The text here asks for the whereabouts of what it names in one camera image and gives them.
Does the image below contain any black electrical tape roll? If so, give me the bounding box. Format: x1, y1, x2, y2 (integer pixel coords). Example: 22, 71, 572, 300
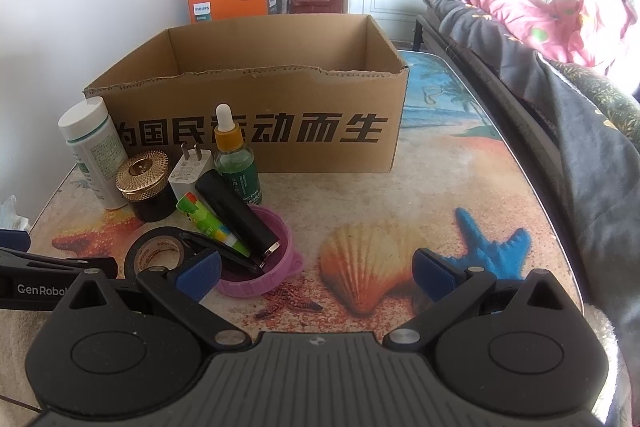
124, 227, 195, 280

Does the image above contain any green glue stick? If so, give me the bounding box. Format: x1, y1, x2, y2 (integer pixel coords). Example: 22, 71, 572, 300
177, 192, 250, 257

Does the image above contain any black lighter case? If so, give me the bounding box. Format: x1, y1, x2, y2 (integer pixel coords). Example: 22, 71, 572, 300
195, 169, 280, 268

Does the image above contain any purple plastic lid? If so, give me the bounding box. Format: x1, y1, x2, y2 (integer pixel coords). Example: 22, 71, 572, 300
216, 205, 304, 298

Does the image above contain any white USB charger plug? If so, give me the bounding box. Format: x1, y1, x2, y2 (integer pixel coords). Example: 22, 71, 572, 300
168, 142, 214, 199

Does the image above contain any green dropper bottle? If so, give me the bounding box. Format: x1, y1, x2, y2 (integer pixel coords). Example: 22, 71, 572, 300
214, 103, 262, 205

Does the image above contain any gold lid dark jar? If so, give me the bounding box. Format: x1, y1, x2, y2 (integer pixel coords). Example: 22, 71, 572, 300
115, 150, 177, 222

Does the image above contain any white pill bottle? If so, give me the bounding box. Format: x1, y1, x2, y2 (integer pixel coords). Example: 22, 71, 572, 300
58, 96, 128, 210

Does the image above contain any large brown cardboard box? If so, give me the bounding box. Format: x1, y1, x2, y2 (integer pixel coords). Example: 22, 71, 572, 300
84, 14, 409, 173

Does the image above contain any pink floral quilt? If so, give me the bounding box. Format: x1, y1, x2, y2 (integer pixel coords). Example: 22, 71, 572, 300
465, 0, 639, 68

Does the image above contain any black metal bed frame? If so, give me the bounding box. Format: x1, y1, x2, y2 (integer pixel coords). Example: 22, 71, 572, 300
413, 13, 561, 148

